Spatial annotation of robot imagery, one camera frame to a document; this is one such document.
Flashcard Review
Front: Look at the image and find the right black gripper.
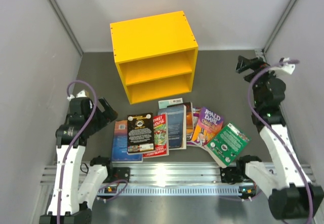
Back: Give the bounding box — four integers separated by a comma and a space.
235, 56, 284, 107

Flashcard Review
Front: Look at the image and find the red treehouse book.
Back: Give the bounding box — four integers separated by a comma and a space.
143, 114, 169, 159

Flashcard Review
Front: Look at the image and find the orange Roald Dahl book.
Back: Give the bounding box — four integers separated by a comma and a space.
189, 107, 224, 147

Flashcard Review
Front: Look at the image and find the dark blue cover book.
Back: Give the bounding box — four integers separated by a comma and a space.
157, 104, 186, 150

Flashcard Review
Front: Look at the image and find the brown Edward Tulane book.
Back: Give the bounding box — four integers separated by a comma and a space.
183, 102, 194, 141

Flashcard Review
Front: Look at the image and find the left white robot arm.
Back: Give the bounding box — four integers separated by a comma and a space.
39, 96, 118, 223

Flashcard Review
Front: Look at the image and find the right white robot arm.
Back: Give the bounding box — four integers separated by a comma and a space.
235, 56, 323, 223

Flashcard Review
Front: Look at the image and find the black cover book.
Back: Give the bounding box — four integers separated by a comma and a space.
127, 113, 155, 155

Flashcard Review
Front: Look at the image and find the blue sunset cover book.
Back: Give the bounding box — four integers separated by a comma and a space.
111, 120, 143, 163

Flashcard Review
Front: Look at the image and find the light teal cover book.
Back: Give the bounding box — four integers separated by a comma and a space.
158, 98, 183, 109

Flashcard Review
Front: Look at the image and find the purple cartoon cover book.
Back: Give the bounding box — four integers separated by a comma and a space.
187, 107, 201, 147

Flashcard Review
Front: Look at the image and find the yellow wooden shelf box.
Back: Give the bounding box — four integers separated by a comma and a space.
110, 11, 198, 104

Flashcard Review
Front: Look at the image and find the green cover book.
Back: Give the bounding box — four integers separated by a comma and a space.
204, 123, 251, 168

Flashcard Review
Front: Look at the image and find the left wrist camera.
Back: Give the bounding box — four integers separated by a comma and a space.
67, 90, 90, 101

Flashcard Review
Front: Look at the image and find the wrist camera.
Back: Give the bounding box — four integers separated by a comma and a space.
67, 90, 90, 101
270, 58, 295, 77

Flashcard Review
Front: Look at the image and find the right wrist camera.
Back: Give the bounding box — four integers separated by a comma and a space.
270, 58, 295, 77

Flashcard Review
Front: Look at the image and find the aluminium mounting rail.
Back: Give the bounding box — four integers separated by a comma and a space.
41, 162, 315, 201

